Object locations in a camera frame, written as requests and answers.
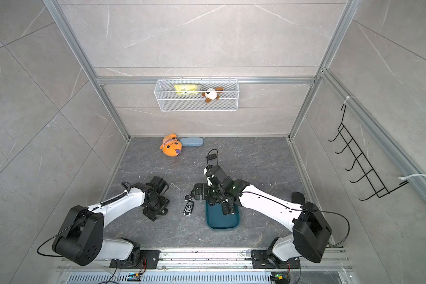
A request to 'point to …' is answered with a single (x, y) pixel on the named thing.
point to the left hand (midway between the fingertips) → (166, 206)
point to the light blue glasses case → (192, 141)
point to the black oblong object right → (298, 197)
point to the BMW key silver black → (189, 208)
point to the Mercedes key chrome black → (188, 197)
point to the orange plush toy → (171, 146)
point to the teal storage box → (217, 220)
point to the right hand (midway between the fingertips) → (200, 193)
